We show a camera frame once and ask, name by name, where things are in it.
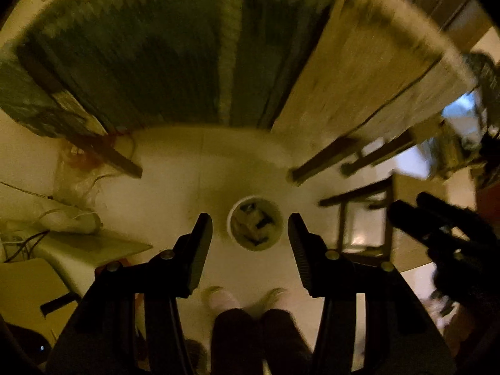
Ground patchwork patterned tablecloth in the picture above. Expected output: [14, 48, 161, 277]
[1, 0, 475, 139]

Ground white round trash bin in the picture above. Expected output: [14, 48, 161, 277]
[226, 196, 284, 252]

